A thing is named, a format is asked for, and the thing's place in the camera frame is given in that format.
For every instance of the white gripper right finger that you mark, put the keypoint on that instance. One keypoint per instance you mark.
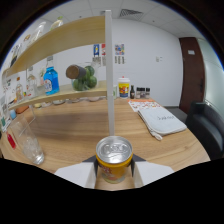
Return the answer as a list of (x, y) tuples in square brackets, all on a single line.
[(150, 172)]

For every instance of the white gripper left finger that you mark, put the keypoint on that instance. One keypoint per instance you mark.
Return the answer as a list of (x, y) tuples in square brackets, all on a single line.
[(80, 173)]

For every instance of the yellow drink can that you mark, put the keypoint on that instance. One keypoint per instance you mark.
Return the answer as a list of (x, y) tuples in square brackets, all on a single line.
[(114, 156)]

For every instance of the yellow cup with red lid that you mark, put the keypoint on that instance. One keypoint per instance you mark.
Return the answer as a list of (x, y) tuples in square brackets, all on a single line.
[(124, 88)]

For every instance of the clear drinking glass with ice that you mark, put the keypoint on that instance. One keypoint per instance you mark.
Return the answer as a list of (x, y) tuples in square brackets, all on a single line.
[(28, 141)]

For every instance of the orange printed menu sheet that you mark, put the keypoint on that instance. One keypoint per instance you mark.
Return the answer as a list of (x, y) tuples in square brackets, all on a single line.
[(143, 104)]

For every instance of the black armchair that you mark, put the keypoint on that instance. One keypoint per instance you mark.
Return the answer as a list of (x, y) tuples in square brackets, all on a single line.
[(206, 128)]

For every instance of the white bowl with blue rim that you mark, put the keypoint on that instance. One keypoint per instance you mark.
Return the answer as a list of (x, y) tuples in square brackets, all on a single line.
[(59, 101)]

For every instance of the small spice jar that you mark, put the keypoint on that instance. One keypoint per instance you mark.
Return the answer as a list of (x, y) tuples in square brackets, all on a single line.
[(147, 93), (143, 93), (138, 93)]

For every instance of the dark sauce bottle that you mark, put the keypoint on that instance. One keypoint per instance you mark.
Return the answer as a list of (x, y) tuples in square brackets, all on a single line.
[(132, 92)]

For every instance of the white and blue jar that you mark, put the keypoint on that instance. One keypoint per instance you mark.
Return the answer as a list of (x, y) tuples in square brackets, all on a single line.
[(12, 114)]

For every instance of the glass jar of limes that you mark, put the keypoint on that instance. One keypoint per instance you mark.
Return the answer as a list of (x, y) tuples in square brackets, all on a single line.
[(85, 80)]

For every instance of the blue liquid bottle white label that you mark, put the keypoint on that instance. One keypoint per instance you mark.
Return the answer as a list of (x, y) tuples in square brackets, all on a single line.
[(51, 81)]

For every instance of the clear bottle with red label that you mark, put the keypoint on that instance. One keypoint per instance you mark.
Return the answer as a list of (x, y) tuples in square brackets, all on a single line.
[(31, 85)]

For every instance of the clear bottle with orange label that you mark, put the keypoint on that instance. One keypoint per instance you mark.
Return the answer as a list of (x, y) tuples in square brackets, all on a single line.
[(19, 91)]

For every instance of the dark brown door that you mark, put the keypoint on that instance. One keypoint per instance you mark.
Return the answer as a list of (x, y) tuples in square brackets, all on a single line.
[(191, 75)]

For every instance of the two-tier wooden shelf rack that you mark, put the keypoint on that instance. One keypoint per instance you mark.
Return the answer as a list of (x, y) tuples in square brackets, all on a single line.
[(66, 40)]

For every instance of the tall black drink can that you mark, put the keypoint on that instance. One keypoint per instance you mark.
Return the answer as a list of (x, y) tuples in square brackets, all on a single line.
[(14, 55)]

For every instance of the ceiling air vent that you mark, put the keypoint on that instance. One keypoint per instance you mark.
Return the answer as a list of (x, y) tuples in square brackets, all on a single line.
[(130, 13)]

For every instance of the white wall switch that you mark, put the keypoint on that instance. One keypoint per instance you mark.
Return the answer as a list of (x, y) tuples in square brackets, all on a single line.
[(158, 59)]

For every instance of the blue wall poster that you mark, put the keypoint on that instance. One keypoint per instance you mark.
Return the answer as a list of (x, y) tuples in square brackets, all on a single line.
[(96, 51)]

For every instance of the multicolour wall poster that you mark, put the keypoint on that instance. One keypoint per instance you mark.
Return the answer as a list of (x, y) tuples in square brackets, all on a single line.
[(119, 51)]

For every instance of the red wall poster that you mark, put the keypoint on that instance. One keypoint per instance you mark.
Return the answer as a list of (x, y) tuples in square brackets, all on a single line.
[(103, 50)]

